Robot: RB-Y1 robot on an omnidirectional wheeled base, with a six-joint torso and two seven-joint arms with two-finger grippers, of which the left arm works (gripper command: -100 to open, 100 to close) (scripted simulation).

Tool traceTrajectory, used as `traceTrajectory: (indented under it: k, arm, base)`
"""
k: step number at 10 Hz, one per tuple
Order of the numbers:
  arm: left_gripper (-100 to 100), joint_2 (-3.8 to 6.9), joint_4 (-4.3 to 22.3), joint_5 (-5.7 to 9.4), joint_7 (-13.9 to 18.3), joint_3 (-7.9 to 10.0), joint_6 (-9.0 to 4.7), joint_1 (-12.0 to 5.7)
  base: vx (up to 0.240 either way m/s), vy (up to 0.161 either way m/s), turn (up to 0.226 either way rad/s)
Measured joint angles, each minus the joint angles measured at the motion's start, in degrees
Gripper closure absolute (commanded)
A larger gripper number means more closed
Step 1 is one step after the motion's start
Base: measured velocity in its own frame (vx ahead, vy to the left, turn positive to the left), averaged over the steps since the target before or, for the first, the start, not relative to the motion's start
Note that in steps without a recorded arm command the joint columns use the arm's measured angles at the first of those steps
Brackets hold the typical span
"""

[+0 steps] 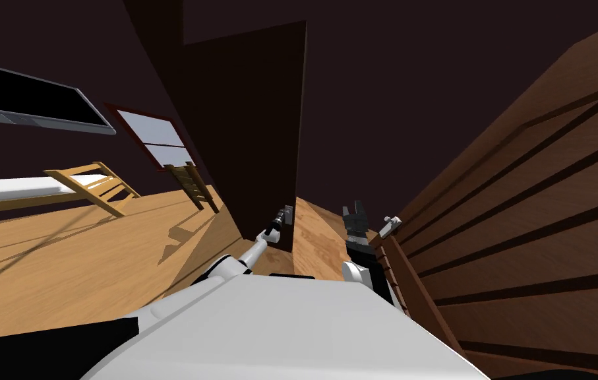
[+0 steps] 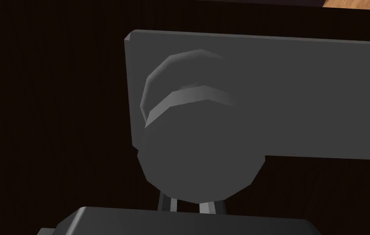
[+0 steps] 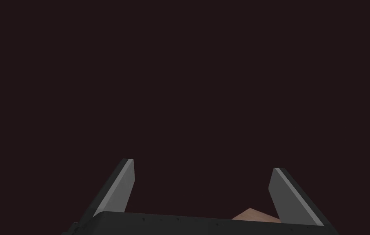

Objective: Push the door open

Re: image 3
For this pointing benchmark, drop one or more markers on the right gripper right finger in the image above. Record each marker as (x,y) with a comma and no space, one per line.
(291,199)

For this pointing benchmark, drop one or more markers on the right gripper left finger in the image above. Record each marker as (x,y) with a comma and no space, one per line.
(117,192)

